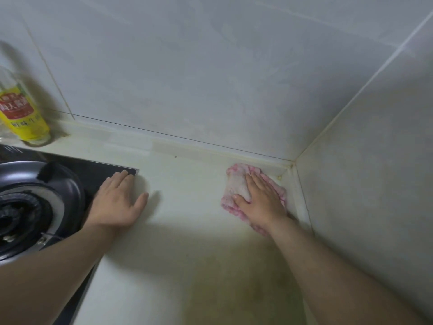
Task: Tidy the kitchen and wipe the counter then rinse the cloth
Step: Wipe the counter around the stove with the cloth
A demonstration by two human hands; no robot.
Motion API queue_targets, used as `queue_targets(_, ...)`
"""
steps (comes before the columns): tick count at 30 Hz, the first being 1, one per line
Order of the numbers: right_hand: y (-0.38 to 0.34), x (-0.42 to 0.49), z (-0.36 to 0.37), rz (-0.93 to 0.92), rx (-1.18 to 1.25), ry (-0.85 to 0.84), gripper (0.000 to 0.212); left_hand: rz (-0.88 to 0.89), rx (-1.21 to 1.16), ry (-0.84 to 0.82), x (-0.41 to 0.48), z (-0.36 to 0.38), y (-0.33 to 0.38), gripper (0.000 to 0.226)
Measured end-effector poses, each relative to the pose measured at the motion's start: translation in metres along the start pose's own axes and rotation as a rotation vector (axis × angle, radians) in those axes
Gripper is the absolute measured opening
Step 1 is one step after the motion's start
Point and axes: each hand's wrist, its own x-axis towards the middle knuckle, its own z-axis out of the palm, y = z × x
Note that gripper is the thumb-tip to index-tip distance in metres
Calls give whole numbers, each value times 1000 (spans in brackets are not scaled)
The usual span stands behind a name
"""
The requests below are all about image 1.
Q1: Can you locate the person's left hand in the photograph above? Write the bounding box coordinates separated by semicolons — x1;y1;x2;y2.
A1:
84;170;149;231

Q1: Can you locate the person's right hand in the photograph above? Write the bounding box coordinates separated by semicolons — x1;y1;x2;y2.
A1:
231;171;288;234

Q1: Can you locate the pink dish cloth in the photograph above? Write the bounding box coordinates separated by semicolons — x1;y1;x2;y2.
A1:
220;162;288;237

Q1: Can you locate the person's left forearm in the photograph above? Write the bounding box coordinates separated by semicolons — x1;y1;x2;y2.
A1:
0;221;119;325

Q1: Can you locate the person's right forearm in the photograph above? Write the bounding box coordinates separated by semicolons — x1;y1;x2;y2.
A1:
267;216;427;325

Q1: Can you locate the black glass gas stove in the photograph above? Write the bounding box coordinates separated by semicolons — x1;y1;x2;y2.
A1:
0;144;139;325

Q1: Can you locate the black round stove burner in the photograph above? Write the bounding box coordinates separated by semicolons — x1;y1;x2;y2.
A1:
0;160;85;268

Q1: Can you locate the yellow label vinegar bottle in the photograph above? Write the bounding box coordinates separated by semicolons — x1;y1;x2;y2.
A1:
0;65;52;147

